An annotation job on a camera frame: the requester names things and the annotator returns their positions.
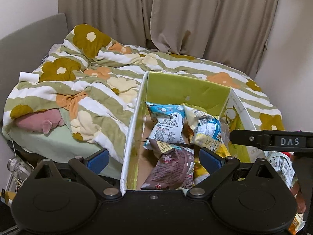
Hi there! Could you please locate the beige curtain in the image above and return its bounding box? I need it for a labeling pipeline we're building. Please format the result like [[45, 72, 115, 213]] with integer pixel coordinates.
[[58, 0, 278, 78]]

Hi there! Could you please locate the white tissue roll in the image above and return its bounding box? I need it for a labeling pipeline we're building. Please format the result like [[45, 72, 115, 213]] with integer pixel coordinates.
[[19, 72, 40, 83]]

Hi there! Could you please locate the light green bed sheet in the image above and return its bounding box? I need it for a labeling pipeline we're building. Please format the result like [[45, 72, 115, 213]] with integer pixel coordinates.
[[2, 126, 102, 163]]

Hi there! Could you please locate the blue white snack bag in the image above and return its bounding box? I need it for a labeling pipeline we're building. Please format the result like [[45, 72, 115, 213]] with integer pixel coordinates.
[[146, 102, 186, 143]]

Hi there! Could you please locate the white printed snack bag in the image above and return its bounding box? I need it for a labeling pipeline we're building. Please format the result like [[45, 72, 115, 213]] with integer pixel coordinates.
[[265, 151, 295, 189]]

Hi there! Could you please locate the grey bed headboard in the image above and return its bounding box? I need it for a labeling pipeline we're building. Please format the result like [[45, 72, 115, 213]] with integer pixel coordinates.
[[0, 13, 68, 117]]

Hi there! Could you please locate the green floral striped duvet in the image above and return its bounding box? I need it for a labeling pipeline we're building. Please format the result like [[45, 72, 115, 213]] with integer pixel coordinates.
[[3, 24, 284, 162]]

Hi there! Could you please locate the green cardboard storage box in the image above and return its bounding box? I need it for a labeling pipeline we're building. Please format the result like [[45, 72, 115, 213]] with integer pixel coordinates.
[[120, 72, 256, 194]]

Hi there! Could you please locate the yellow blue chip bag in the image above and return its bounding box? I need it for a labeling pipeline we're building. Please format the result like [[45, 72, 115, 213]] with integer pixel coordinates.
[[183, 103, 230, 158]]

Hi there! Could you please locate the brown snack bag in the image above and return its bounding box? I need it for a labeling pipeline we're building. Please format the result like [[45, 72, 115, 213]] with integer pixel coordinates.
[[141, 138, 195, 190]]

